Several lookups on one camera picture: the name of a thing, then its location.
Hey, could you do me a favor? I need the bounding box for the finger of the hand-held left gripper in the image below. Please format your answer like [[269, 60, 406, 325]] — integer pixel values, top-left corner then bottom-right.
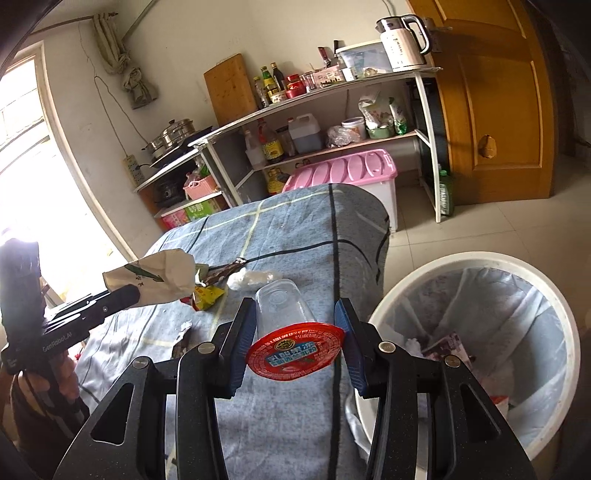
[[46, 285, 142, 340]]

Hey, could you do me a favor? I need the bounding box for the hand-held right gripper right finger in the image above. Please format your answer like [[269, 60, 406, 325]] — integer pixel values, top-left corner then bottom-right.
[[333, 298, 539, 480]]

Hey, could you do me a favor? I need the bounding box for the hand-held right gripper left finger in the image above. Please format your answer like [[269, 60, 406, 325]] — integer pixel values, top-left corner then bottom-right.
[[60, 298, 258, 480]]

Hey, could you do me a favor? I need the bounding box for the beige paper bag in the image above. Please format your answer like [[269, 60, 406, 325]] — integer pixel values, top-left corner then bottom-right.
[[102, 248, 198, 306]]

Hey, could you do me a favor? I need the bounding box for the clear jelly cup red lid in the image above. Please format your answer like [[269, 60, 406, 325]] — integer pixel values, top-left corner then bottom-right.
[[246, 278, 347, 381]]

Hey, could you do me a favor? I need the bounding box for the small torn wrapper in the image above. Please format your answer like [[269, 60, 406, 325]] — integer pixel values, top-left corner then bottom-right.
[[171, 318, 195, 361]]

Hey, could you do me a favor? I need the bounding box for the yellow snack wrapper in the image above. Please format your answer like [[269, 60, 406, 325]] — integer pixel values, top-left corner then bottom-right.
[[189, 284, 226, 312]]

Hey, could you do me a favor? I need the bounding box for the white plastic bag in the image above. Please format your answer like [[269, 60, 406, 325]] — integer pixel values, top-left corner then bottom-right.
[[227, 270, 283, 291]]

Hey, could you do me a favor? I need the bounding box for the brown stick wrapper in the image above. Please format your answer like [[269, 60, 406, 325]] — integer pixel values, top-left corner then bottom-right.
[[203, 258, 246, 284]]

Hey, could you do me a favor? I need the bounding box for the white rim waste bin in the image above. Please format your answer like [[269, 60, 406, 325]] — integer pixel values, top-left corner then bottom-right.
[[344, 251, 583, 462]]

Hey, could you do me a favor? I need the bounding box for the clear plastic bin liner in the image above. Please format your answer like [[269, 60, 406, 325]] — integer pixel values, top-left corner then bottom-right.
[[346, 265, 566, 455]]

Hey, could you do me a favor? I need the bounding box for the person's left hand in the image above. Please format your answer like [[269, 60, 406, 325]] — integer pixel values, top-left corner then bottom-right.
[[11, 355, 88, 444]]

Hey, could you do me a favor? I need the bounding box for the green and red carton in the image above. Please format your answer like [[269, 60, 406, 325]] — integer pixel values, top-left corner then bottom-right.
[[159, 194, 227, 232]]

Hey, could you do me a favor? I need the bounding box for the black kitchen appliance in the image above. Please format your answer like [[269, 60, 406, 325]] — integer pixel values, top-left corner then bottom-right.
[[154, 179, 185, 206]]

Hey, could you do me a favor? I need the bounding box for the low metal shelf rack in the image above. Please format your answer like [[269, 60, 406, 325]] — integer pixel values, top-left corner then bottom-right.
[[134, 143, 236, 232]]

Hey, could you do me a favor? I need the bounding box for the blue plaid blanket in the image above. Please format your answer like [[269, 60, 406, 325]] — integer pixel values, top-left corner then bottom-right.
[[74, 183, 391, 480]]

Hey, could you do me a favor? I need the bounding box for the pink plastic basket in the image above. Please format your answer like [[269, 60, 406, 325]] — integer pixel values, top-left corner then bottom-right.
[[183, 175, 219, 200]]

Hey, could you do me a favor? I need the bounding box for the steel pan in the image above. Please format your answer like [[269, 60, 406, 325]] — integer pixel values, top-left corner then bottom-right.
[[141, 138, 169, 160]]

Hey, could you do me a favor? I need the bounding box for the tall metal shelf rack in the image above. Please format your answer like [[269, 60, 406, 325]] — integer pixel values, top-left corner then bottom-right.
[[189, 67, 444, 224]]

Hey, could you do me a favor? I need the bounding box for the pink lid storage box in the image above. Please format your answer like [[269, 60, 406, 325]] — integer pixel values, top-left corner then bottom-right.
[[281, 148, 399, 232]]

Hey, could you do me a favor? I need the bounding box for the yellow oil bottle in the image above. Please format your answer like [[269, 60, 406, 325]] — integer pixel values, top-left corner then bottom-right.
[[265, 167, 289, 195]]

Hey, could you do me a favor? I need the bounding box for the green soda bottle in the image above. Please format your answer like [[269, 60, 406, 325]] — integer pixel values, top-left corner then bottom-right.
[[436, 170, 455, 217]]

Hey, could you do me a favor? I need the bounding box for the white plastic bottle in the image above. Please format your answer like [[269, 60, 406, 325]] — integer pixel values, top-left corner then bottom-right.
[[244, 129, 267, 171]]

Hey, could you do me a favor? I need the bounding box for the yellow label sauce bottle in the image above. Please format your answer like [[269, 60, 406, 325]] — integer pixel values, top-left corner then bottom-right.
[[259, 119, 284, 162]]

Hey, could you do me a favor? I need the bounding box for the clear plastic bag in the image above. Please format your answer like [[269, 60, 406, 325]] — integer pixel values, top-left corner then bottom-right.
[[325, 126, 361, 148]]

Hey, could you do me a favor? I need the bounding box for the dark liquid plastic jug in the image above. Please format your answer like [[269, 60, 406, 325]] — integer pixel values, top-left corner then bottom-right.
[[288, 114, 323, 154]]

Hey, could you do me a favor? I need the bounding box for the white plastic tub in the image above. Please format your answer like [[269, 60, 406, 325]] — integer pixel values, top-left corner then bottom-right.
[[341, 116, 366, 139]]

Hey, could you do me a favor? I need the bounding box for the wooden cutting board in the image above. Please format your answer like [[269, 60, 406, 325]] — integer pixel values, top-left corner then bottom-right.
[[203, 53, 258, 125]]

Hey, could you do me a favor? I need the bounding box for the green and white packet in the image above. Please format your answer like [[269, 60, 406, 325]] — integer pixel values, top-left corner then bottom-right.
[[389, 98, 409, 136]]

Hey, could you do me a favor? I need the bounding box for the white food bag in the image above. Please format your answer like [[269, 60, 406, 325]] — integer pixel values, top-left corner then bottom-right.
[[358, 95, 393, 130]]

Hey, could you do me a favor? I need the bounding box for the hanging grey-green cloth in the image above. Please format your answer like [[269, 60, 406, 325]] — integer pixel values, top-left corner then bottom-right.
[[92, 11, 160, 110]]

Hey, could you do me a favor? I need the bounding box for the printed condiment box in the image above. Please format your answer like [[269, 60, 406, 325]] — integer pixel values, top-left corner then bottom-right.
[[300, 69, 345, 90]]

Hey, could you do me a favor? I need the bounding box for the wooden door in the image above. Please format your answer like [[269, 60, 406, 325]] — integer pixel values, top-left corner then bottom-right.
[[406, 0, 557, 200]]

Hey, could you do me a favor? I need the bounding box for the white electric kettle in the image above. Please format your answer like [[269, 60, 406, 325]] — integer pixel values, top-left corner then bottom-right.
[[375, 14, 432, 71]]

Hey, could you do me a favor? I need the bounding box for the wall power strip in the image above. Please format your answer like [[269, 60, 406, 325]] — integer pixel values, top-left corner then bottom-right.
[[124, 154, 144, 184]]

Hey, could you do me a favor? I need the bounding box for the metal door handle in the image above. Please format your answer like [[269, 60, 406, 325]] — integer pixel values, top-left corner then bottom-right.
[[425, 17, 454, 52]]

